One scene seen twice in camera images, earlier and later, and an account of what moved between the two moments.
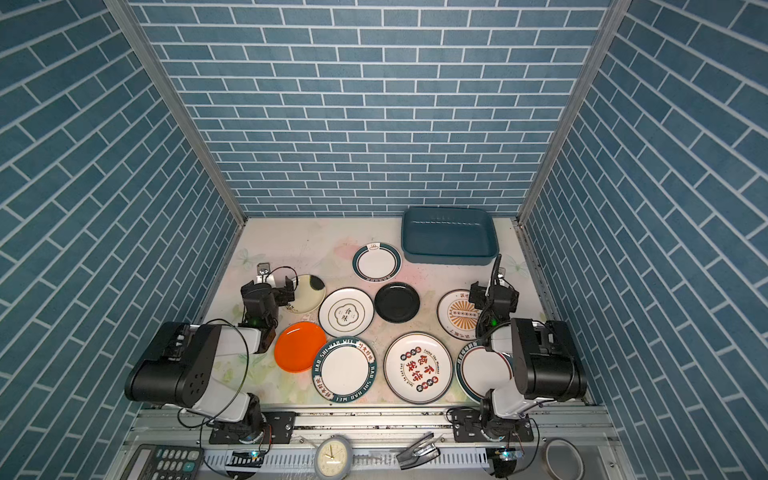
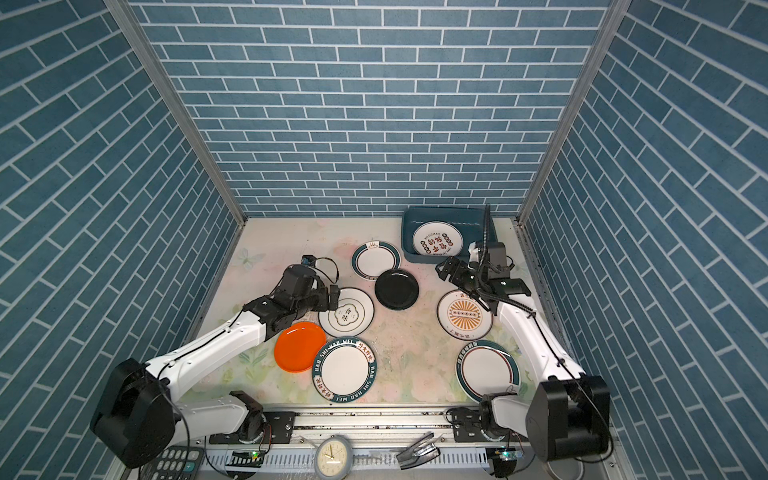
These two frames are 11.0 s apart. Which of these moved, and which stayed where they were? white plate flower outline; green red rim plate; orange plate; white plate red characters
Moved: white plate red characters
Stayed: orange plate; white plate flower outline; green red rim plate
